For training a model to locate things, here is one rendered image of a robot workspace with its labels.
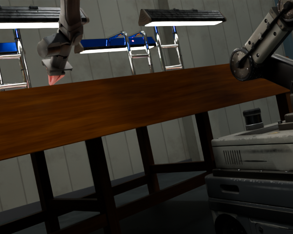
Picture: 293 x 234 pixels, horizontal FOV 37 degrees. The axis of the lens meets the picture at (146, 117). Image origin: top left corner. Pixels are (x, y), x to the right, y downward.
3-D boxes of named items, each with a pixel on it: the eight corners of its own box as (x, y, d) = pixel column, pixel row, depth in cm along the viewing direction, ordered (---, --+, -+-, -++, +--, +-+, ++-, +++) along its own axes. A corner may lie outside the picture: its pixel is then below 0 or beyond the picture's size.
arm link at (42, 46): (84, 34, 150) (69, 18, 153) (59, 37, 142) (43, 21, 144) (72, 59, 157) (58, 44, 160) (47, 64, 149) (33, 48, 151)
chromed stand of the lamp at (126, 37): (163, 100, 263) (147, 28, 263) (138, 105, 249) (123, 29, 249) (142, 105, 277) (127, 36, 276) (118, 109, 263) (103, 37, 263)
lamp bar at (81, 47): (158, 45, 287) (156, 35, 287) (82, 50, 244) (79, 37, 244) (150, 48, 293) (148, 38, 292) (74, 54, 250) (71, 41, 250)
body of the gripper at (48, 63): (40, 63, 159) (45, 47, 155) (63, 61, 166) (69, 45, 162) (48, 74, 156) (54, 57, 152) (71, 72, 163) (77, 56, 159)
